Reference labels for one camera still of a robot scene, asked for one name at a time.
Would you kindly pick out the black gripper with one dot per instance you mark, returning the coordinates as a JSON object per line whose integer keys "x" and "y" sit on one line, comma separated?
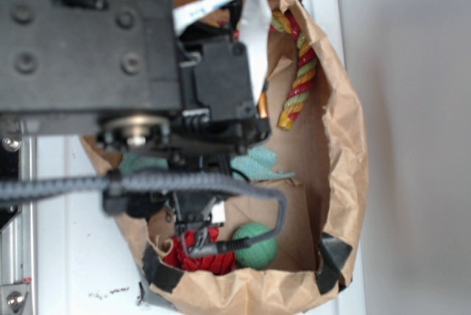
{"x": 219, "y": 119}

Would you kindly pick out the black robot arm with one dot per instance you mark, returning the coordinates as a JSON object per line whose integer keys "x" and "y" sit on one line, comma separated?
{"x": 110, "y": 68}

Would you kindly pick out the light blue cloth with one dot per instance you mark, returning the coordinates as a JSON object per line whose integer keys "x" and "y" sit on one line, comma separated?
{"x": 256, "y": 165}

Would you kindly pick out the red cloth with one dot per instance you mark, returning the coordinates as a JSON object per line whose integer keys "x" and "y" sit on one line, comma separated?
{"x": 174, "y": 255}

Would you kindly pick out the brown paper bag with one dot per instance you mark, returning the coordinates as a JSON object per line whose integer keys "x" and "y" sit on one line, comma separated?
{"x": 325, "y": 154}

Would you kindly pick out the green ball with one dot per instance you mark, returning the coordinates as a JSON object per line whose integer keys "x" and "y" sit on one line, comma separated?
{"x": 259, "y": 255}

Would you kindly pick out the metal frame rail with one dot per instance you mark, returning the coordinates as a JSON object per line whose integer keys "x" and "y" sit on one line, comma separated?
{"x": 18, "y": 258}

